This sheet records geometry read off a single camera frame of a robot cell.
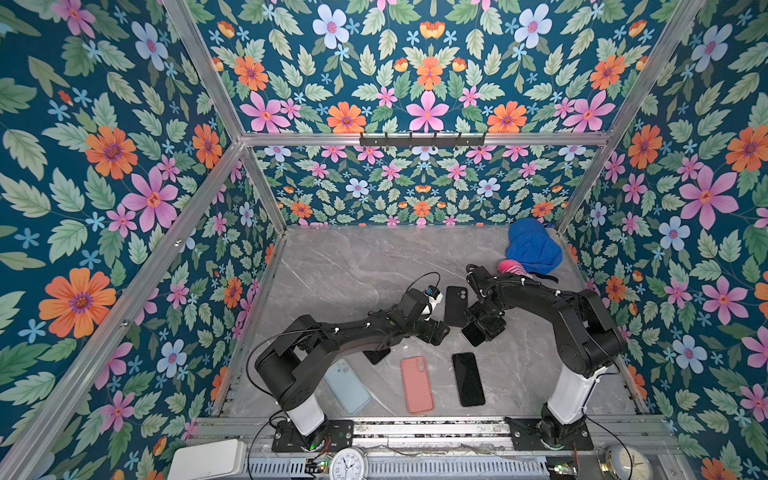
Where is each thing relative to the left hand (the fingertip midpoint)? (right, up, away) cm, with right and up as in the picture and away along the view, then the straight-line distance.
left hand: (445, 321), depth 85 cm
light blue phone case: (-28, -18, -2) cm, 33 cm away
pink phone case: (-8, -18, -3) cm, 19 cm away
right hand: (+9, -5, +9) cm, 14 cm away
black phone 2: (-20, -11, +1) cm, 23 cm away
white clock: (-25, -28, -18) cm, 42 cm away
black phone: (+9, -4, +1) cm, 10 cm away
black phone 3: (+6, -16, -3) cm, 17 cm away
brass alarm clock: (+35, -27, -20) cm, 49 cm away
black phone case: (+5, +2, +14) cm, 15 cm away
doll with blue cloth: (+36, +23, +26) cm, 50 cm away
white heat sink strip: (-12, -32, -15) cm, 37 cm away
